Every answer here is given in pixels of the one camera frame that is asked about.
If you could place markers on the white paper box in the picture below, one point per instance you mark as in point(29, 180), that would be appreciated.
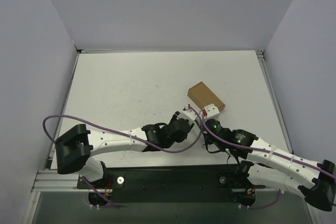
point(201, 140)

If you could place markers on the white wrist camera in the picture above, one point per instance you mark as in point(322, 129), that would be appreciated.
point(211, 111)
point(190, 114)

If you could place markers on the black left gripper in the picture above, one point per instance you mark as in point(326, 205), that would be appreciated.
point(175, 118)

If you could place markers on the brown folded cardboard box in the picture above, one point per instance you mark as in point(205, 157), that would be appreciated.
point(202, 96)

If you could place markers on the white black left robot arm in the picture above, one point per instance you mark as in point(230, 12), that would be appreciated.
point(76, 148)

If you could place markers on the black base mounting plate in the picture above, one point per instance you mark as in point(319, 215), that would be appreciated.
point(174, 184)

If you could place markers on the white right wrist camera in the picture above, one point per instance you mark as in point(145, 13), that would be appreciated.
point(211, 111)

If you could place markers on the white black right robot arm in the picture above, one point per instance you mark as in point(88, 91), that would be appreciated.
point(270, 166)

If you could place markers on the aluminium table frame rail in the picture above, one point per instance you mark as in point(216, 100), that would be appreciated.
point(127, 90)

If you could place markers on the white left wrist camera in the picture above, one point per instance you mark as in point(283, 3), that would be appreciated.
point(190, 114)

